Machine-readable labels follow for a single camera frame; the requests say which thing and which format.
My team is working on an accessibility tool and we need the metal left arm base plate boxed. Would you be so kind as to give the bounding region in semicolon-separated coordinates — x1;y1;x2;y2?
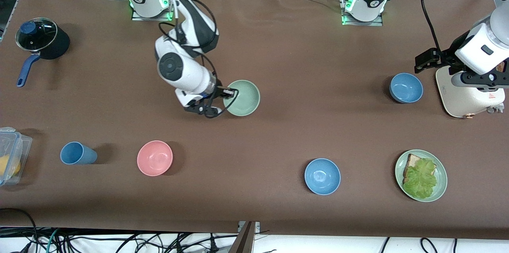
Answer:
341;0;383;27

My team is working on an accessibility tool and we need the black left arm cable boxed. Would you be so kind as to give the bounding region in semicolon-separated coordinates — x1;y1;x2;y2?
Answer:
420;0;442;53

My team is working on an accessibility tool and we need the green lettuce leaf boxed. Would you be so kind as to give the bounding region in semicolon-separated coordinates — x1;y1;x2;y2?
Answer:
402;158;438;200

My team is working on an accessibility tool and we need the teal floor cable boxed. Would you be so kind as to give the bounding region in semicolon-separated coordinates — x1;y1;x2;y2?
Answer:
46;228;60;253

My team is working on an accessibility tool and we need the yellow fruit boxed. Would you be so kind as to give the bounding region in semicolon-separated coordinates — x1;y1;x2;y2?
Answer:
0;156;21;177

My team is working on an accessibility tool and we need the black pot with blue handle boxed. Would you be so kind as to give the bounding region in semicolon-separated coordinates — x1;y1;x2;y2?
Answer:
17;21;71;88

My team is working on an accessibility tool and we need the aluminium frame strut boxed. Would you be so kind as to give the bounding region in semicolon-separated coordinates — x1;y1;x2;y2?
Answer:
229;221;261;253

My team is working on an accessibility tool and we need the bread slice under lettuce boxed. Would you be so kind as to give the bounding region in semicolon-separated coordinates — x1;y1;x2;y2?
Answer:
404;154;423;178

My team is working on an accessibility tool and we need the brown table cover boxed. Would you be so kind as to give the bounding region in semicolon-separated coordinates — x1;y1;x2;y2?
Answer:
0;0;509;241

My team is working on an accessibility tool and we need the cream white toaster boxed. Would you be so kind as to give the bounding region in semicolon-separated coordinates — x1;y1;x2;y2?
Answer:
435;66;506;119

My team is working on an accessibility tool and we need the green plate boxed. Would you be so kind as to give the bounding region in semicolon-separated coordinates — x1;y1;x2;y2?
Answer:
395;149;448;202

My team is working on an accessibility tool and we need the blue cup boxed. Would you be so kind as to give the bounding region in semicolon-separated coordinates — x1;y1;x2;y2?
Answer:
60;142;98;165

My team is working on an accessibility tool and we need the green bowl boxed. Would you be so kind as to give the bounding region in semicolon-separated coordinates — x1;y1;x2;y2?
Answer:
223;80;261;117

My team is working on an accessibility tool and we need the blue bowl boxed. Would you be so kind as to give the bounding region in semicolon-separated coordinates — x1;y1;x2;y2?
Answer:
304;158;342;196
389;72;424;104

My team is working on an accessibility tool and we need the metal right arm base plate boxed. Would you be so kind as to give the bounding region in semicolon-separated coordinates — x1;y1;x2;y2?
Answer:
131;0;174;21

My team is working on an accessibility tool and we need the pink bowl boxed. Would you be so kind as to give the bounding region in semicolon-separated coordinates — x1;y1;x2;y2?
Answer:
137;140;174;177

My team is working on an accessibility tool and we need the clear plastic container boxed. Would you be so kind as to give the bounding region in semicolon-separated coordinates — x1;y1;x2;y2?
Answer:
0;127;33;187

